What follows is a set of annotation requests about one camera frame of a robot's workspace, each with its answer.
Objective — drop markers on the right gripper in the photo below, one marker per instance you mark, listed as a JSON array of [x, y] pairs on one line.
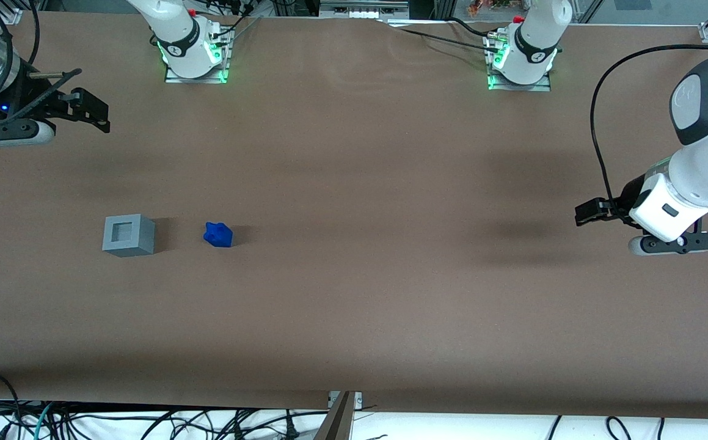
[[24, 96]]

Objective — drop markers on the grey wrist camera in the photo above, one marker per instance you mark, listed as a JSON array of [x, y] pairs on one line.
[[665, 244], [11, 134]]

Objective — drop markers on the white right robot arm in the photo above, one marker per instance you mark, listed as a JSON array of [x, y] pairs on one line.
[[178, 33]]

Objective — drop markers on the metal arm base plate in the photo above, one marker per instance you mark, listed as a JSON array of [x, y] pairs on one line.
[[198, 78], [521, 87]]

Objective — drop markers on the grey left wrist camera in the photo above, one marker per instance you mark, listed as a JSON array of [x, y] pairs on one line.
[[665, 244]]

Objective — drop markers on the aluminium profile beam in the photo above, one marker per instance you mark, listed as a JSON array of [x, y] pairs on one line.
[[338, 421]]

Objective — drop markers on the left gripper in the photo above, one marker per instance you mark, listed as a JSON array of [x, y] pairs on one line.
[[629, 197]]

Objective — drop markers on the aluminium frame corner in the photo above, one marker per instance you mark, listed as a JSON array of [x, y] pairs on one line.
[[13, 11]]

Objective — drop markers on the brown table cover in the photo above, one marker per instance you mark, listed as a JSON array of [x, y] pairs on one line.
[[354, 183]]

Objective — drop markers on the grey background device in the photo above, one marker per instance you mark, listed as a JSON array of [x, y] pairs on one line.
[[363, 8]]

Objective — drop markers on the blue plastic part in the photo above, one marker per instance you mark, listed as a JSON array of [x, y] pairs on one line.
[[218, 235]]

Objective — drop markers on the gray square base block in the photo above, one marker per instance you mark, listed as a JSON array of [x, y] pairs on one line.
[[127, 235]]

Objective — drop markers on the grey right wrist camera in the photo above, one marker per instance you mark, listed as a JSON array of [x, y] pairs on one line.
[[11, 134]]

